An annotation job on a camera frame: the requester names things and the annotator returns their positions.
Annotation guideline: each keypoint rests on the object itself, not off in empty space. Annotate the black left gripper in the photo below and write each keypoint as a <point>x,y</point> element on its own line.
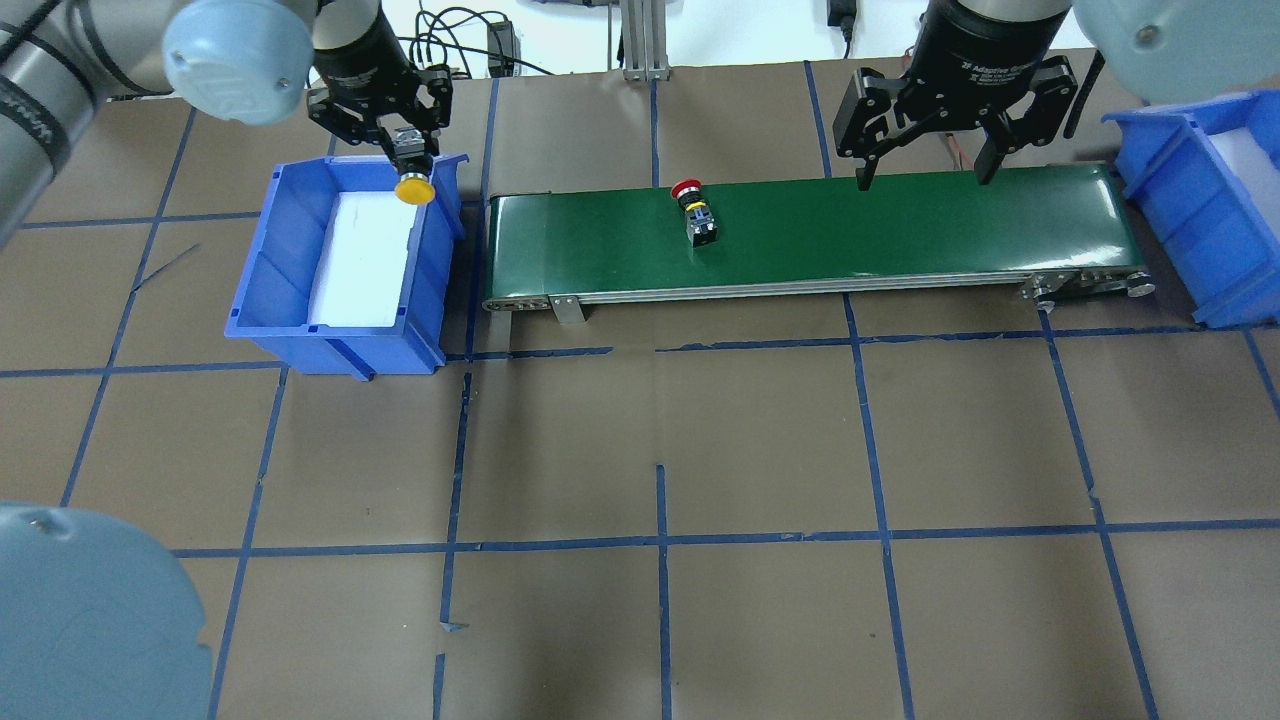
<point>362,52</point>

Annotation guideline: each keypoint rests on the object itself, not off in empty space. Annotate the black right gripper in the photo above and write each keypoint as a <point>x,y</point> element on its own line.
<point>968,50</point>

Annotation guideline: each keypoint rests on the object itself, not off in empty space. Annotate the yellow push button switch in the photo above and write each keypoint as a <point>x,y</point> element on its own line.
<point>410,153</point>

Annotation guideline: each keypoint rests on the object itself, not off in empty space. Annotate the red push button switch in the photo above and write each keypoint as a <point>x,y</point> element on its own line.
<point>701,224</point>

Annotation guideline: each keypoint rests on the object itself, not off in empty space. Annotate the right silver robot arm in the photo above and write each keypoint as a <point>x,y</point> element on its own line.
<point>1166,51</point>

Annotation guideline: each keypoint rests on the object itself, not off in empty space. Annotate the green conveyor belt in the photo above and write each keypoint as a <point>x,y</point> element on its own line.
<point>1054,233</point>

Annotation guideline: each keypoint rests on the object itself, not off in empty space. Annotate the black power adapter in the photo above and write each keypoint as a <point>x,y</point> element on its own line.
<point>502,49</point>

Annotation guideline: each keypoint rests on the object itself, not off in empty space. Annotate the blue left plastic bin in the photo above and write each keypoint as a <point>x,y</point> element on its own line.
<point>271,303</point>

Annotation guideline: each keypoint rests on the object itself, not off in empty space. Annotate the blue plastic bin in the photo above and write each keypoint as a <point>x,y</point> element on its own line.
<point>271,303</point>
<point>1220,246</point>

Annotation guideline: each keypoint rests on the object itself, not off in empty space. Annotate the white foam pad left bin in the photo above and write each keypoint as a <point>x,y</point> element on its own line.
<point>360,275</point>

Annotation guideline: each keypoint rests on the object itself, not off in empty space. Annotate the white foam pad bin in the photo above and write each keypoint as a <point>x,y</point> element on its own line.
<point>1252,165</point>
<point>360,275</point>

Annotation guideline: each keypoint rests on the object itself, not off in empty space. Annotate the white foam pad right bin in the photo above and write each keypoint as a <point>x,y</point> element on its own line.
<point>1252,165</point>

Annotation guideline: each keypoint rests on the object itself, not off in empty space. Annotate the blue right plastic bin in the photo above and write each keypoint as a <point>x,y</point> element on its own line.
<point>1220,246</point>

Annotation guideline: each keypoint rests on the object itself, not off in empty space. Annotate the aluminium frame post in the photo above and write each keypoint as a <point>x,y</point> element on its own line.
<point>644,41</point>

